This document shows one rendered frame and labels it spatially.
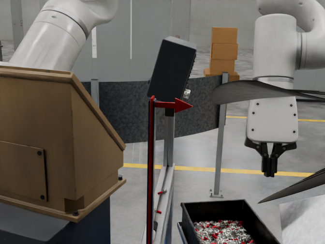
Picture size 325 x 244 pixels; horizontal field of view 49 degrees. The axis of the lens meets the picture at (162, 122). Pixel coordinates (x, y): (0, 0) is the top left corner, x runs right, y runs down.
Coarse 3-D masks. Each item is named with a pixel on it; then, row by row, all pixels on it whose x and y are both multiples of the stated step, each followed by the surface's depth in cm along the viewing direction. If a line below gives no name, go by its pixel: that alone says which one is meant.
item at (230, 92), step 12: (228, 84) 44; (240, 84) 42; (252, 84) 40; (264, 84) 40; (216, 96) 56; (228, 96) 56; (240, 96) 56; (252, 96) 56; (264, 96) 56; (276, 96) 56; (288, 96) 57; (300, 96) 43; (312, 96) 42; (324, 96) 44
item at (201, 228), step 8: (200, 224) 86; (208, 224) 86; (216, 224) 86; (232, 224) 86; (240, 224) 86; (200, 232) 82; (216, 232) 83; (224, 232) 82; (240, 232) 83; (248, 232) 83; (200, 240) 80; (208, 240) 79; (216, 240) 79; (224, 240) 79; (232, 240) 80; (248, 240) 80
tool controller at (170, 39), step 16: (160, 48) 109; (176, 48) 109; (192, 48) 108; (160, 64) 110; (176, 64) 110; (192, 64) 111; (160, 80) 112; (176, 80) 111; (160, 96) 113; (176, 96) 113
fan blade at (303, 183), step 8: (312, 176) 70; (320, 176) 67; (296, 184) 72; (304, 184) 67; (312, 184) 65; (320, 184) 63; (280, 192) 72; (288, 192) 68; (296, 192) 66; (264, 200) 71
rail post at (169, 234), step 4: (172, 196) 116; (172, 200) 116; (172, 204) 116; (172, 208) 117; (172, 212) 118; (172, 216) 120; (168, 220) 118; (172, 220) 121; (168, 224) 118; (168, 228) 119; (168, 232) 119; (168, 236) 120; (168, 240) 120
